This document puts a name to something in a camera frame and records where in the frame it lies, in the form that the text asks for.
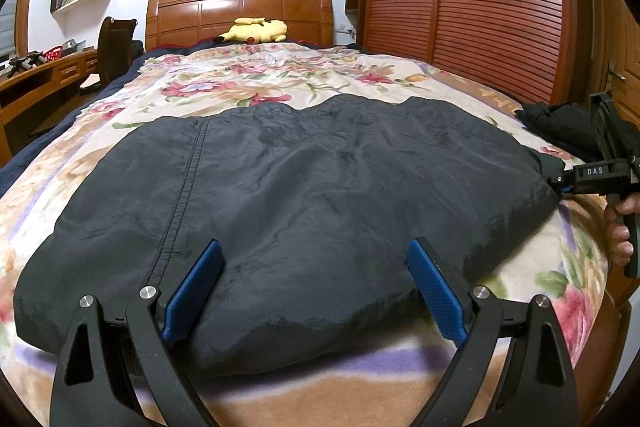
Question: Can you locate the black jacket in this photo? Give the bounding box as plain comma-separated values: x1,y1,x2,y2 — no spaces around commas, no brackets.
13,95,564,376

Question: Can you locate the person's right hand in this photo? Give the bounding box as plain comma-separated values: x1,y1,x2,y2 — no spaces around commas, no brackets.
603,193,640,267

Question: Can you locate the black garment on bed edge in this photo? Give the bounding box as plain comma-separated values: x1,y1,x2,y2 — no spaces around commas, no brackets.
514,102,603,162

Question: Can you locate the wooden louvered wardrobe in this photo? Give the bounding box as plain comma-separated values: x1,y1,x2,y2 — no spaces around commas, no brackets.
345,0,639,120

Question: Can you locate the navy blue bedsheet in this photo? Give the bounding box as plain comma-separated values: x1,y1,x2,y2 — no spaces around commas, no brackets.
0,38,321,198

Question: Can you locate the wooden desk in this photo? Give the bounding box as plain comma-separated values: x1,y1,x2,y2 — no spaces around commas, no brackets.
0,48,98,166

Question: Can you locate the red basket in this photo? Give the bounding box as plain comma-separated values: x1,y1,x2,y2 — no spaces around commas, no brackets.
43,46,63,62

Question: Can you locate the dark wooden chair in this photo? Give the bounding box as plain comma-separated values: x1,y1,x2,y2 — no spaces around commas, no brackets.
79,17,143,94

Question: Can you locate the yellow plush toy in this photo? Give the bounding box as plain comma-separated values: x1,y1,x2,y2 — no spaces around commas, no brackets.
214,17,288,43

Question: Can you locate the grey window blind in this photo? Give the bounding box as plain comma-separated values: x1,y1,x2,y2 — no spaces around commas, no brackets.
0,0,17,56

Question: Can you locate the wooden headboard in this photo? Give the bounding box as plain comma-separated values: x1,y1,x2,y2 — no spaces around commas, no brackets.
145,0,334,51

